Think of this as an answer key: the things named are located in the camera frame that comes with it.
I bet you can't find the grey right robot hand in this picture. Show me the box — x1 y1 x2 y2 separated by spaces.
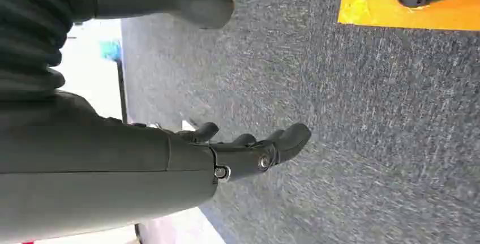
0 0 312 244

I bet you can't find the black table leg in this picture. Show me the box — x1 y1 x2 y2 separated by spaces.
115 58 129 124

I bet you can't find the ribbed grey right arm sleeve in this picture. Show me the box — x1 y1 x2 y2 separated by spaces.
0 0 76 102

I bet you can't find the yellow floor tape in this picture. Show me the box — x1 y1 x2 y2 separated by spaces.
337 0 480 32

